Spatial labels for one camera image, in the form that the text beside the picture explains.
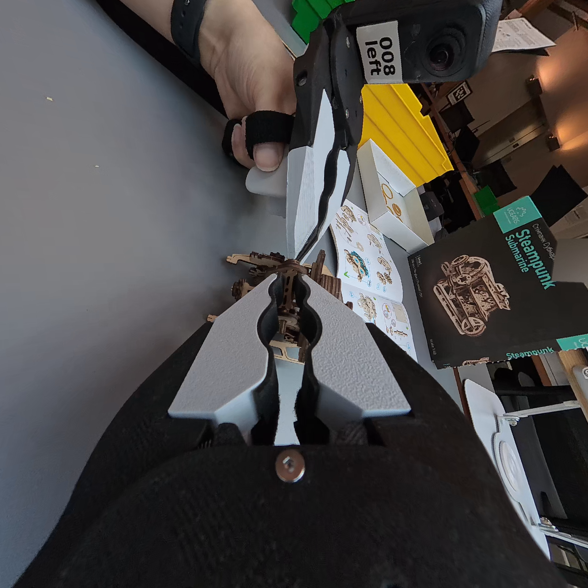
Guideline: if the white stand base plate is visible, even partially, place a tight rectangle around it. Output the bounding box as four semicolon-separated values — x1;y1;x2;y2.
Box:
464;379;582;559

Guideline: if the person's left forearm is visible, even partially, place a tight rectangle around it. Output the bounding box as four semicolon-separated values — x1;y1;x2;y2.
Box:
117;0;184;42

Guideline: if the black model kit box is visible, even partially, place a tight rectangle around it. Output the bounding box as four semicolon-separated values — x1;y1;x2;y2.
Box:
408;197;588;369

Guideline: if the pile of wooden rings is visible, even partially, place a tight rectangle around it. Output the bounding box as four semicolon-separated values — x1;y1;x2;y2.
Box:
379;184;405;223

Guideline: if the white cardboard box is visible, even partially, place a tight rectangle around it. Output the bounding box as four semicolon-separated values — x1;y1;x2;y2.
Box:
357;139;435;253

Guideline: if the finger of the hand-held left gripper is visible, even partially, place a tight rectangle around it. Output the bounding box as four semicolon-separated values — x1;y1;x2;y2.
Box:
286;89;334;261
301;148;352;263

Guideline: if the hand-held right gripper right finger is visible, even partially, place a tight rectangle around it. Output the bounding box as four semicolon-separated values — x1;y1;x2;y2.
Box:
296;273;411;445

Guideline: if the green plastic bin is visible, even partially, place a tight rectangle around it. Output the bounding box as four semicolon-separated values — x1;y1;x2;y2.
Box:
292;0;345;44

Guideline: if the black wrist watch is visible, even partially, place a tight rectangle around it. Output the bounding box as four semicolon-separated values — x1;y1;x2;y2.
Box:
170;0;208;66

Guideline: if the wooden submarine model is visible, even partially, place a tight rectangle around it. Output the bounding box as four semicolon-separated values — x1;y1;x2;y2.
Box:
207;250;343;366

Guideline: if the person's left hand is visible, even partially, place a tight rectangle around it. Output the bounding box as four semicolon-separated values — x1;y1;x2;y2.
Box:
200;0;297;173

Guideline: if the yellow plastic bin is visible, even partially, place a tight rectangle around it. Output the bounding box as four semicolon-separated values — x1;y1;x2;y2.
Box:
358;83;453;184

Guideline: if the illustrated instruction booklet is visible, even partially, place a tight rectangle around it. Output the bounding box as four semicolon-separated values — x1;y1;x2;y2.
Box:
330;200;419;364

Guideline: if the white paper sheet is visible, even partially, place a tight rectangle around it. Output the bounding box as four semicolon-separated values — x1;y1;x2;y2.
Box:
492;18;556;53

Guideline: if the grey desk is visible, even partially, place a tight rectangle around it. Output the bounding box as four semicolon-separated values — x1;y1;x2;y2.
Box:
0;0;465;588

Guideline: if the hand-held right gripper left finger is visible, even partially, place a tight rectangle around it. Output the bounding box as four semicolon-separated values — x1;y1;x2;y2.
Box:
168;272;279;445

